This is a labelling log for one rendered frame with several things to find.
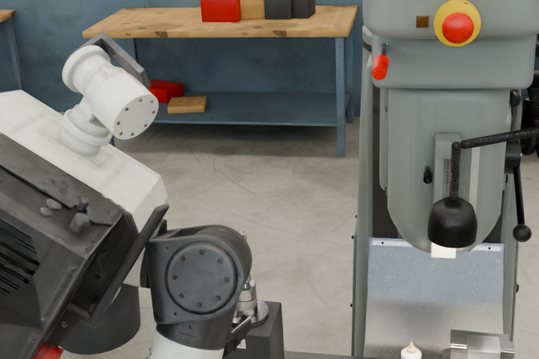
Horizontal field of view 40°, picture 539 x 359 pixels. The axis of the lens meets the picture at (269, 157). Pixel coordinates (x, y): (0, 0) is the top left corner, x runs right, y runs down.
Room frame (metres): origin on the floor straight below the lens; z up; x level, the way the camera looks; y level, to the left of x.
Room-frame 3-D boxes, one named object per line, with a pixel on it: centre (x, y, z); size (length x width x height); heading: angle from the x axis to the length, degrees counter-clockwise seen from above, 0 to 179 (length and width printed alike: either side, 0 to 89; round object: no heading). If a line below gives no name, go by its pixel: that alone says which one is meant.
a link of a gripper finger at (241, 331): (1.13, 0.07, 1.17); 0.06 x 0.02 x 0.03; 149
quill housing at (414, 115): (1.20, -0.31, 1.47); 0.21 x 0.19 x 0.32; 78
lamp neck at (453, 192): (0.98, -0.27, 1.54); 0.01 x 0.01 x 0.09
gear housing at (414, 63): (1.24, -0.32, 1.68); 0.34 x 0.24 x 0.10; 168
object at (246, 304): (1.25, 0.06, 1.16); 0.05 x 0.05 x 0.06
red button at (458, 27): (0.95, -0.25, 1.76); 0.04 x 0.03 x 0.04; 78
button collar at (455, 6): (0.97, -0.26, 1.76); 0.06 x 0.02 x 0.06; 78
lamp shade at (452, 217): (0.98, -0.27, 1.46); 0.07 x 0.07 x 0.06
